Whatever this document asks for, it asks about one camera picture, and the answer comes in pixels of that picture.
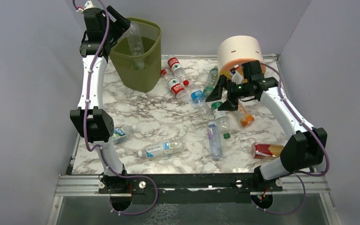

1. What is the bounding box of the large clear bottle white cap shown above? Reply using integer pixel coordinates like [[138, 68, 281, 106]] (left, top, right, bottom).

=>
[[127, 22, 145, 70]]

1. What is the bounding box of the purple label Ganten bottle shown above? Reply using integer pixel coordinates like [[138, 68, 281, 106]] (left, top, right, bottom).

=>
[[207, 121, 222, 160]]

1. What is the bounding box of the red label bottle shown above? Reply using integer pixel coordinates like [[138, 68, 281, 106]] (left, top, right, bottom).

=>
[[167, 55, 189, 87], [161, 69, 189, 103]]

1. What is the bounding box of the dark green label bottle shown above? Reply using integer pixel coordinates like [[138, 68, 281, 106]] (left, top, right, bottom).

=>
[[112, 125, 138, 144]]

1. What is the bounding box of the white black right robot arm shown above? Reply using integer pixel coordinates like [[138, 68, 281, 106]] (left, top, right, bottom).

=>
[[206, 60, 330, 183]]

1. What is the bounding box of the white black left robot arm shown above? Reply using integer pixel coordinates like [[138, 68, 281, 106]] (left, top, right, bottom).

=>
[[69, 0, 130, 180]]

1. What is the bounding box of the green mesh waste bin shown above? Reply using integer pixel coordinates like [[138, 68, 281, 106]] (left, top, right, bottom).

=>
[[110, 17, 162, 92]]

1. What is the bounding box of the green white label bottle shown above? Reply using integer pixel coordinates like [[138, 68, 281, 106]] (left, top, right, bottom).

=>
[[211, 101, 231, 139]]

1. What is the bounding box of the green tinted bottle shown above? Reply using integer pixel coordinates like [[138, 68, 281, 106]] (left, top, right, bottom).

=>
[[203, 66, 218, 98]]

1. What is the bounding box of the blue label clear bottle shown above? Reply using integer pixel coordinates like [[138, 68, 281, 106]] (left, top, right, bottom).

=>
[[190, 89, 205, 111]]

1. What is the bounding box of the orange juice bottle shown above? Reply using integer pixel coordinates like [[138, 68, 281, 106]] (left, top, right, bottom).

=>
[[234, 103, 255, 128]]

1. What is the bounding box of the cream cylindrical drum container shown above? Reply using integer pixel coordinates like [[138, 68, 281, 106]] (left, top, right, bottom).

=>
[[217, 35, 263, 83]]

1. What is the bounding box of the red gold drink can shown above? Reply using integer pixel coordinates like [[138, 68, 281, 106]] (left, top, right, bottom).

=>
[[250, 142, 284, 160]]

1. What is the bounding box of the blue white label bottle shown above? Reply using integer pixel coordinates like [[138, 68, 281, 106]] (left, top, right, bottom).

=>
[[138, 141, 184, 159]]

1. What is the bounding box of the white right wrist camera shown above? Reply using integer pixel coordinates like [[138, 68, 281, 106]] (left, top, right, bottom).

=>
[[229, 70, 244, 84]]

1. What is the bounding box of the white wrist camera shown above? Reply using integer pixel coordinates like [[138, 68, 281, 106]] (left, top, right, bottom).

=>
[[75, 0, 95, 13], [229, 70, 244, 84]]

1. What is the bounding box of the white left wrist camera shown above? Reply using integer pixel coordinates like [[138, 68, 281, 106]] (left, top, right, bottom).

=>
[[75, 0, 95, 13]]

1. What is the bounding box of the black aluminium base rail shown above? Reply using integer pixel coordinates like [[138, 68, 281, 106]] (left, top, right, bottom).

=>
[[55, 173, 330, 205]]

